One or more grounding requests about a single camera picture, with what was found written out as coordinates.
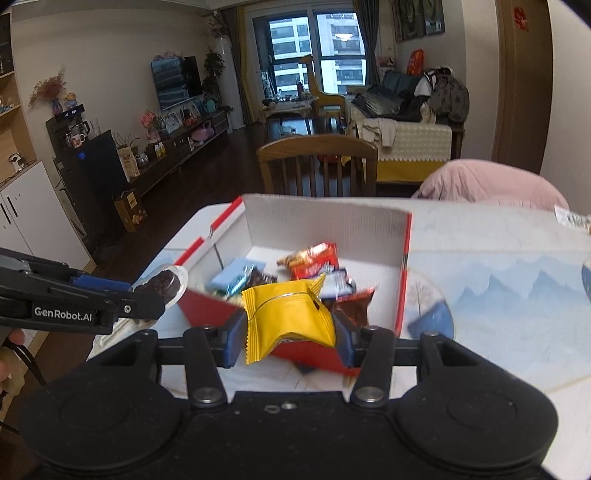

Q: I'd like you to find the wall television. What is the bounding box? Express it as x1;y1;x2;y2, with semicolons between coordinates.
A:
150;56;204;110

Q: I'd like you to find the red cardboard box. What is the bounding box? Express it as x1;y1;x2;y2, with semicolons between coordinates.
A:
174;193;414;377

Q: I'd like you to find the person's hand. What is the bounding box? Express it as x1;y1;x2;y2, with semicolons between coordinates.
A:
0;328;25;381

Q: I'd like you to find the white cabinet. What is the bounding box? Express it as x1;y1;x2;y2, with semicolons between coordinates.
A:
0;161;95;270

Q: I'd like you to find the black fridge cabinet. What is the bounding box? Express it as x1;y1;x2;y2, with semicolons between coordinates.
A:
46;104;127;255

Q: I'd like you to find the copper brown snack bag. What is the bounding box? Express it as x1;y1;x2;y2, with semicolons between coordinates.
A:
332;288;376;327

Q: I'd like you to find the dark tv console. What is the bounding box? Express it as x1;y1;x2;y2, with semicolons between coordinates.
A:
128;110;229;195

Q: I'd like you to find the red ramen snack bag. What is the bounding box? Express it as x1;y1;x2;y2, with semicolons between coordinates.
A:
276;242;339;280

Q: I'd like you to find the sofa with clothes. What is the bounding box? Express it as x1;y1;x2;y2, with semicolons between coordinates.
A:
349;67;470;184

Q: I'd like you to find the brown paper bag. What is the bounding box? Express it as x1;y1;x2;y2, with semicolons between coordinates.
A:
114;190;147;233

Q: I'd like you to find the dark brown chocolate wrapper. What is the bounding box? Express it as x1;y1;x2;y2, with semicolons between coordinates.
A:
245;267;277;288

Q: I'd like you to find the chocolate lollipop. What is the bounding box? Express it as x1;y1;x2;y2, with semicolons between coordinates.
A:
94;265;188;350

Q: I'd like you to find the yellow snack packet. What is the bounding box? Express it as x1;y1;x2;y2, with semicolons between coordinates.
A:
242;274;335;365

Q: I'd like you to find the blue foil candy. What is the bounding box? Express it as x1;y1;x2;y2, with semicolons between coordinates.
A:
225;265;254;297

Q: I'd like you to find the wooden dining chair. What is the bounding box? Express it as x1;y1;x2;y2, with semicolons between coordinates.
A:
256;134;378;197

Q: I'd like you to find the blue white snack packet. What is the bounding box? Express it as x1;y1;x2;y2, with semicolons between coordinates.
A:
318;269;356;300

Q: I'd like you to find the paper leaflet on table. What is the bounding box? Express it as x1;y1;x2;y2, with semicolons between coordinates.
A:
554;205;591;234

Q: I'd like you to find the light blue snack packet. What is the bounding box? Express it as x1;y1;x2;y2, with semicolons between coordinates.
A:
205;258;266;296

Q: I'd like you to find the coffee table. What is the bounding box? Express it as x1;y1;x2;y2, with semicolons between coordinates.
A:
259;99;315;137

